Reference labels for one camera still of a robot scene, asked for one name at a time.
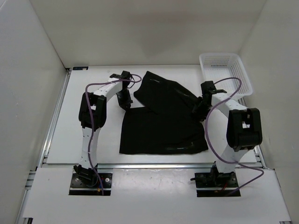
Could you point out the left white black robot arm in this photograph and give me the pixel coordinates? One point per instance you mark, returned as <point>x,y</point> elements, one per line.
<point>92,117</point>

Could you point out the white perforated plastic basket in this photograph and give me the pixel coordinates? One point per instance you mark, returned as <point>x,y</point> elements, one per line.
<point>228,69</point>

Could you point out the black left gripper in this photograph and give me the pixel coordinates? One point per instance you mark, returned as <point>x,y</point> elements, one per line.
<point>126,103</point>

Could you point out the small dark corner label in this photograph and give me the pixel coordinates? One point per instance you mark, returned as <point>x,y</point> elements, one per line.
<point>80,68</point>

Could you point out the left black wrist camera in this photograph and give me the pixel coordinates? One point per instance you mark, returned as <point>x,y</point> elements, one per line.
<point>125,75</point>

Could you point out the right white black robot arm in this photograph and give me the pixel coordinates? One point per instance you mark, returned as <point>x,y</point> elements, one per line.
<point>243,133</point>

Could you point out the black shorts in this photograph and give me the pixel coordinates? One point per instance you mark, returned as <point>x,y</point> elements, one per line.
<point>165,124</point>

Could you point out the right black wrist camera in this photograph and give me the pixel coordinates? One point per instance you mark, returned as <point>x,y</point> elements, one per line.
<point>208,88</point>

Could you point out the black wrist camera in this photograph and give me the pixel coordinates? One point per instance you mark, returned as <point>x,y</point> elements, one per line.
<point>208,88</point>
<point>125,75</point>

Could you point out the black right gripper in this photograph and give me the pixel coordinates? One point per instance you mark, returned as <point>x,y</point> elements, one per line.
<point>196,110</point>

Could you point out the silver aluminium table rail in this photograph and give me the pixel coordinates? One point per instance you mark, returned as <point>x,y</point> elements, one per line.
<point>65,143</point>

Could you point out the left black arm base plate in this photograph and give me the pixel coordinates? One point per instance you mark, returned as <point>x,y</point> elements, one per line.
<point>80,186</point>

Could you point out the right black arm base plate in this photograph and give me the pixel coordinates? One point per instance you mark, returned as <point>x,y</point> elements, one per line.
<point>215,184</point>

